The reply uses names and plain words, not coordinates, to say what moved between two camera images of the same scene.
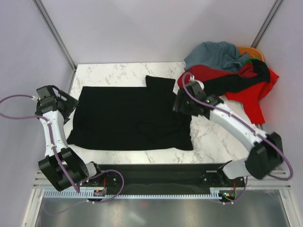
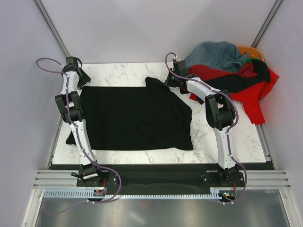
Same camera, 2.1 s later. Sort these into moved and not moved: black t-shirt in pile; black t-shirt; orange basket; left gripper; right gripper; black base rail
Moved: right gripper; left gripper
Not moved: black t-shirt; black t-shirt in pile; black base rail; orange basket
